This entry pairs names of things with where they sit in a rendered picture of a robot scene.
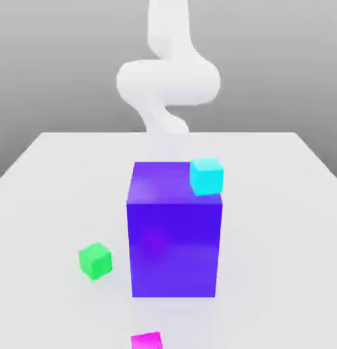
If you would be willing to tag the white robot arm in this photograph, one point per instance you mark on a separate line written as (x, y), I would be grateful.
(168, 79)

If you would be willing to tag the small cyan cube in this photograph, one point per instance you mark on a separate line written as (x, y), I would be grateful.
(206, 178)

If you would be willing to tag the small magenta cube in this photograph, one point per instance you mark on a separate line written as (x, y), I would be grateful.
(146, 341)

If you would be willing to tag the large purple box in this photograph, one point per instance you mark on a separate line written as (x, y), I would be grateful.
(174, 245)

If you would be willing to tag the small green cube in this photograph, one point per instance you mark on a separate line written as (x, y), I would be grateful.
(95, 262)

